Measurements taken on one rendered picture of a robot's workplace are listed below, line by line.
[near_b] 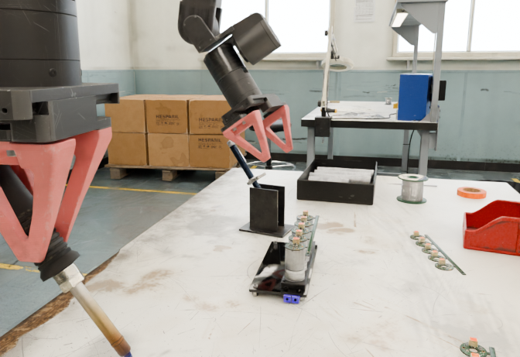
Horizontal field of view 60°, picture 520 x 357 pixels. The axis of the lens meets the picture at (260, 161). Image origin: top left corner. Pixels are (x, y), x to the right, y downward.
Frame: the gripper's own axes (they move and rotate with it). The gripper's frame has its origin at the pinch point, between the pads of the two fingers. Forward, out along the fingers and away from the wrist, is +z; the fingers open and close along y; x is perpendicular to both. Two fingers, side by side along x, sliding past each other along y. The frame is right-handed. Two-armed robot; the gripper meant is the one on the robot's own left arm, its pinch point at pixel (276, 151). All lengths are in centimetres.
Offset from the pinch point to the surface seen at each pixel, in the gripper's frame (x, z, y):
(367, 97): 69, -31, 409
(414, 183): -10.3, 18.7, 27.7
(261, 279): 2.1, 14.5, -19.6
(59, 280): -8, 4, -51
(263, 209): 7.1, 7.2, -1.4
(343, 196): 2.0, 13.6, 21.0
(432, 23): -26, -26, 178
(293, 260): -3.8, 14.1, -20.1
